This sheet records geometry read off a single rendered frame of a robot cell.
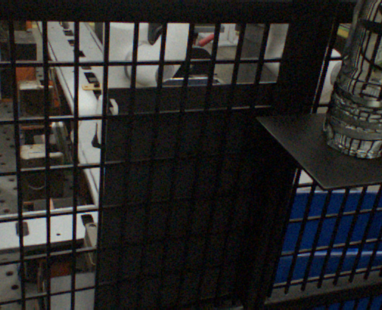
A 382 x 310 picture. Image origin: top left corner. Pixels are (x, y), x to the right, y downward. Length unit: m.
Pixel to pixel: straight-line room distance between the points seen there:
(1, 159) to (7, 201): 0.23
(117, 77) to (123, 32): 0.09
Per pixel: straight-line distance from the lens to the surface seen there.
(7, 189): 1.74
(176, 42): 1.04
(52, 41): 1.99
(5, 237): 1.07
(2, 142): 1.97
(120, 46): 1.07
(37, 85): 1.54
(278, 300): 0.76
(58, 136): 1.21
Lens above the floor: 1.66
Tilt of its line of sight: 30 degrees down
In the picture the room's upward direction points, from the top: 8 degrees clockwise
